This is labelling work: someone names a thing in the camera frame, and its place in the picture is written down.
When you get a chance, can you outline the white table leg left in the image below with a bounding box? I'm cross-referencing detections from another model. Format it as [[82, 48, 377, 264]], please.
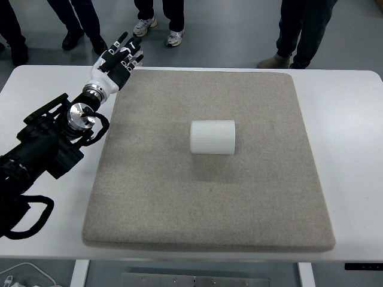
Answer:
[[69, 259, 90, 287]]

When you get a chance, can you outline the white ribbed cup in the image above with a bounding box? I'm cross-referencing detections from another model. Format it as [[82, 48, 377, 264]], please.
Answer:
[[190, 120, 236, 155]]

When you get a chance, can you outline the person in white sneakers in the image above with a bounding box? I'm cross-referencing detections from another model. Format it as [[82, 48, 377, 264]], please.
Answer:
[[132, 0, 186, 48]]

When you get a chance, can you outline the person at left edge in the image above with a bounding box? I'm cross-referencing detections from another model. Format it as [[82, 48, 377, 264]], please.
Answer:
[[1, 1, 29, 66]]

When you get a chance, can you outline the beige felt mat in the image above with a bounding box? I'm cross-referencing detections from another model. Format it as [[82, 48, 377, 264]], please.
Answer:
[[82, 69, 335, 252]]

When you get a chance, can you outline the person in tan boots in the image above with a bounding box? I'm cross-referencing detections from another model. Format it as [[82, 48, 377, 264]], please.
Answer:
[[257, 0, 337, 69]]

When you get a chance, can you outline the black table control panel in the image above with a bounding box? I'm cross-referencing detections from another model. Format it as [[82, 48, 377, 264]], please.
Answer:
[[344, 262, 383, 271]]

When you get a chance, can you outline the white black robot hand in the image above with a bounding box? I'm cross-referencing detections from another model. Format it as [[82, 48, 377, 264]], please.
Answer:
[[83, 32, 143, 102]]

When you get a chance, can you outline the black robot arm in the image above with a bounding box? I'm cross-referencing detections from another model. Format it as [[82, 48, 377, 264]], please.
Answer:
[[1, 84, 110, 240]]

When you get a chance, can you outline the white table leg right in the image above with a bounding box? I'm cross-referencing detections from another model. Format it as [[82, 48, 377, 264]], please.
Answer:
[[297, 262, 316, 287]]

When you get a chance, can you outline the white cable on floor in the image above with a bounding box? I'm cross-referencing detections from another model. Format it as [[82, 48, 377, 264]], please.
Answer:
[[0, 262, 57, 287]]

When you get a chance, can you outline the white table leg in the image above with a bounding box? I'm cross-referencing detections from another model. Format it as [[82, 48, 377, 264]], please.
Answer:
[[297, 262, 316, 287], [69, 259, 90, 287]]

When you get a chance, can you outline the person in black shoes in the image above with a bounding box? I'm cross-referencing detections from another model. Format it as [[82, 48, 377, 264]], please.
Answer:
[[47, 0, 107, 56]]

